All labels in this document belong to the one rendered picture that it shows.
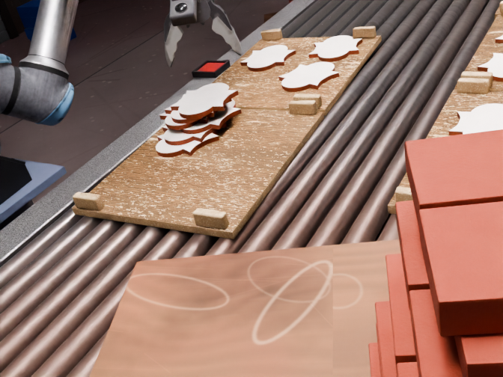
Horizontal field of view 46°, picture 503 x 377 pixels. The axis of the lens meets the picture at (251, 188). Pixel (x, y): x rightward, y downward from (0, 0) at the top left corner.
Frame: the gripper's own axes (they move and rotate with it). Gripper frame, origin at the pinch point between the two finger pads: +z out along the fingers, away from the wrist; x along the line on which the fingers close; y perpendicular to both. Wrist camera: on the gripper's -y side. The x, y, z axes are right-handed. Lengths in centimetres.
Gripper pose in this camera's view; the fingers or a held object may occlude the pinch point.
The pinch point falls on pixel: (205, 63)
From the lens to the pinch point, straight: 124.7
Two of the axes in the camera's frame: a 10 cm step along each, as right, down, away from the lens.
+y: 0.5, -5.4, 8.4
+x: -9.8, 1.3, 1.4
